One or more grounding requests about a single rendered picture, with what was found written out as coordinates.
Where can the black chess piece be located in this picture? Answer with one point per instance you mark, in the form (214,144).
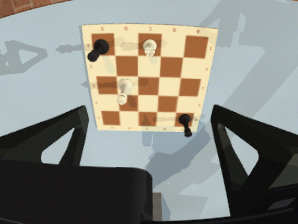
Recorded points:
(100,47)
(185,119)

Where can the white king chess piece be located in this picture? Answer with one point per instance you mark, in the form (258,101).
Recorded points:
(125,85)

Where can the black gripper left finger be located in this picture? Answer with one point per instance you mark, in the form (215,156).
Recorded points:
(27,144)

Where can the cream and brown chessboard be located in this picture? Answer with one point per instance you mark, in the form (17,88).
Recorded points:
(166,85)

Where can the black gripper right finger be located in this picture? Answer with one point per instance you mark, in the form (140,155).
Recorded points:
(277,165)

